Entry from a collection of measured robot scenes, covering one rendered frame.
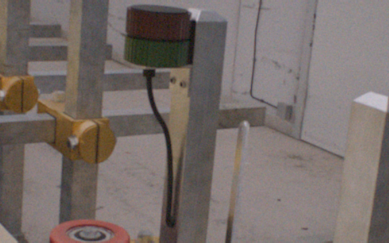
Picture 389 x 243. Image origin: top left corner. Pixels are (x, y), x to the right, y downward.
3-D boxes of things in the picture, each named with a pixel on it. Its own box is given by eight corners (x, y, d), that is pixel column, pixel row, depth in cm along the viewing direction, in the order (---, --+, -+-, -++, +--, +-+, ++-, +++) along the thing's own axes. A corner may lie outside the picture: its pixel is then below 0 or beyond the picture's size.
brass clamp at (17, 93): (9, 92, 134) (11, 61, 133) (42, 112, 123) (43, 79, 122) (-29, 93, 131) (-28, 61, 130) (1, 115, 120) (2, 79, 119)
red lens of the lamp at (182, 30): (169, 28, 81) (171, 6, 81) (202, 39, 77) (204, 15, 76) (113, 28, 78) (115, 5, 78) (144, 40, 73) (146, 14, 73)
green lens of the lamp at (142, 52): (167, 54, 82) (169, 32, 82) (200, 66, 77) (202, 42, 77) (112, 55, 79) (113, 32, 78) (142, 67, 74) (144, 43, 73)
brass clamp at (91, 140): (73, 133, 114) (75, 96, 113) (119, 162, 103) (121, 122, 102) (30, 136, 111) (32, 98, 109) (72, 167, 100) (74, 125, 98)
